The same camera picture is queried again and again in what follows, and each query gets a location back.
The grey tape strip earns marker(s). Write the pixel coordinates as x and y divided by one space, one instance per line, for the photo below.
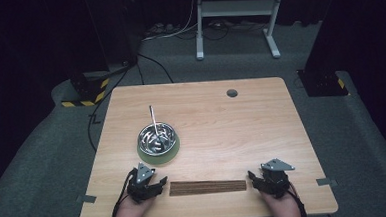
326 182
86 199

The white metal stand frame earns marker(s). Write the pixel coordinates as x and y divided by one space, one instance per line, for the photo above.
235 7

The power strip on floor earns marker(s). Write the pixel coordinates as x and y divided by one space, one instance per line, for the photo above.
160 28

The metal spoon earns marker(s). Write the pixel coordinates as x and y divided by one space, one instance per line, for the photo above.
153 119

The steel bowl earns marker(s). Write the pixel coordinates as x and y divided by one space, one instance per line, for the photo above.
147 141

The row of brown chopsticks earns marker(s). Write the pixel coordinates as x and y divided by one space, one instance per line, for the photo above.
206 187

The metal bowl with green rim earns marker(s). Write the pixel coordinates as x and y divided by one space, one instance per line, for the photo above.
160 160

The black yellow striped stand base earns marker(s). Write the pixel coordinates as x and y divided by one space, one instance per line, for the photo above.
90 97

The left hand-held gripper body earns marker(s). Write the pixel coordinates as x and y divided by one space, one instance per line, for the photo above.
141 188

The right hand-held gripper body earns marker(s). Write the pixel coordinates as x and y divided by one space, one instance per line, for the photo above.
275 182

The person's right hand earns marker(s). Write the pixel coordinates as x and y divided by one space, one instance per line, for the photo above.
283 207

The black stand base yellow mark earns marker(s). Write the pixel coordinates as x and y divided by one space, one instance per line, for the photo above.
323 83

